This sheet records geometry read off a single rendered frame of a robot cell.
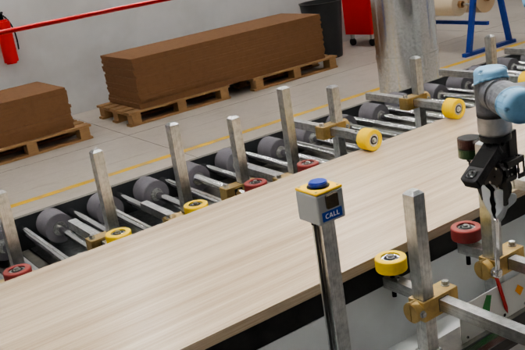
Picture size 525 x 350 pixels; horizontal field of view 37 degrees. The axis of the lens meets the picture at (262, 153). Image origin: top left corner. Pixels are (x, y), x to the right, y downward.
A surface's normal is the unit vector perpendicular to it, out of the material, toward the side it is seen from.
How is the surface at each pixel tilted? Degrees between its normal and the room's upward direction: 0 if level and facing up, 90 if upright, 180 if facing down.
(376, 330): 90
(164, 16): 90
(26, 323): 0
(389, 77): 90
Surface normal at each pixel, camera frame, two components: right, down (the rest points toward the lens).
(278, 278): -0.15, -0.95
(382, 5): -0.69, 0.30
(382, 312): 0.57, 0.15
